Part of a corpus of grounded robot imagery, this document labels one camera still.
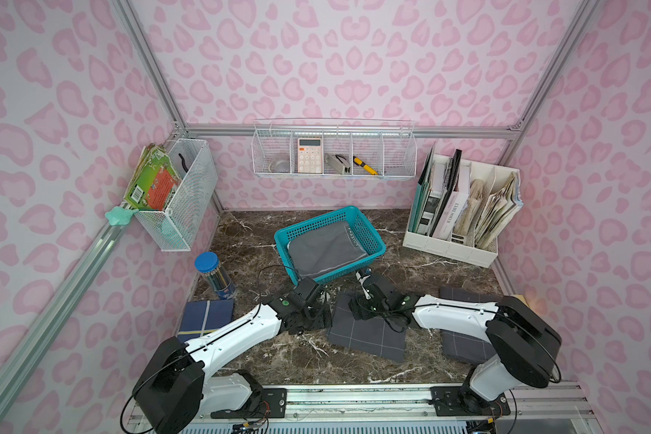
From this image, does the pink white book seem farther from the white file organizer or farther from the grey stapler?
the grey stapler

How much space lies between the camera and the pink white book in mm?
891

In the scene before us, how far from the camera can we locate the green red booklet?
2.22 feet

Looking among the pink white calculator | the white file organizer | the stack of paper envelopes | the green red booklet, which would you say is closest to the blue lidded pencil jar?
the green red booklet

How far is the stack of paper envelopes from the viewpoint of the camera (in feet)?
2.94

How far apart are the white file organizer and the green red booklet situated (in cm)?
77

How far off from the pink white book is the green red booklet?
0.85m
